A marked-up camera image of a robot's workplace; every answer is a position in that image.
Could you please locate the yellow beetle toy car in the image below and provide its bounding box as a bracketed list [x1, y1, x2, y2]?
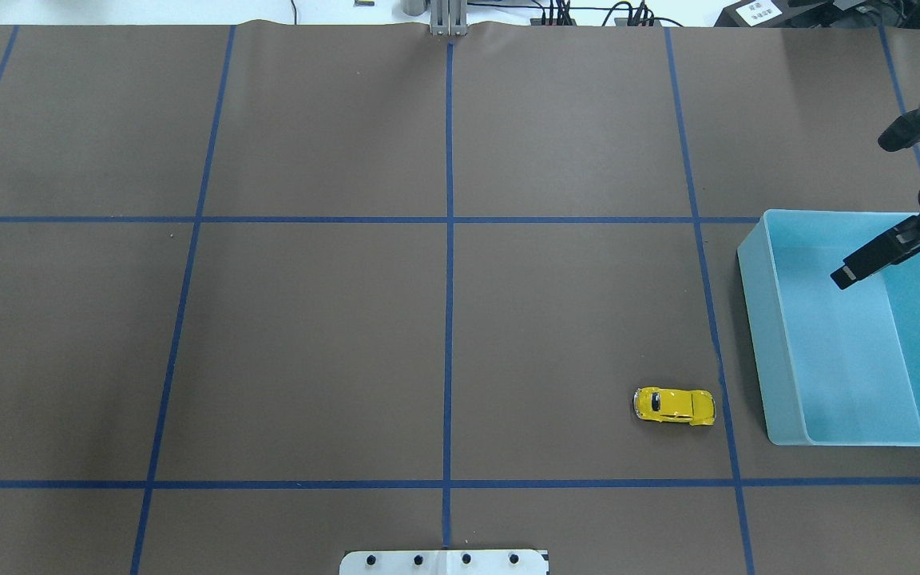
[631, 387, 716, 426]

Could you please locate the white pedestal column base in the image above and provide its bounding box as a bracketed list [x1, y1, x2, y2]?
[339, 549, 551, 574]

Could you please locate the light blue plastic bin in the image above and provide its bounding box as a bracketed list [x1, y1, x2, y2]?
[737, 210, 920, 447]

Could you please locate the aluminium frame post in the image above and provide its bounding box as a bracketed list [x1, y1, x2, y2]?
[425, 0, 470, 37]

